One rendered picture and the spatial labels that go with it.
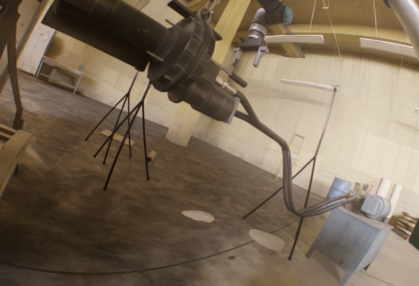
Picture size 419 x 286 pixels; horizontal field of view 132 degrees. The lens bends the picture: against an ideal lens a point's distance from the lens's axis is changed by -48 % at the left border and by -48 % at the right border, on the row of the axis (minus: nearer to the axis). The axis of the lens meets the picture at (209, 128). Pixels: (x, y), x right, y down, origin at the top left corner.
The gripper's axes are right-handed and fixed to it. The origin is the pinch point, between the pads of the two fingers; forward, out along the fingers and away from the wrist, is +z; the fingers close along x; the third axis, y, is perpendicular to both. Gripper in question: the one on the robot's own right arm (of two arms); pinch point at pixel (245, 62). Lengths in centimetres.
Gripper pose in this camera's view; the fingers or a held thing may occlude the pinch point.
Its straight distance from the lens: 90.1
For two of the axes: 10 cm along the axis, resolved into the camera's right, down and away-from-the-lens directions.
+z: -3.9, 9.2, -0.1
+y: -6.7, -2.9, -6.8
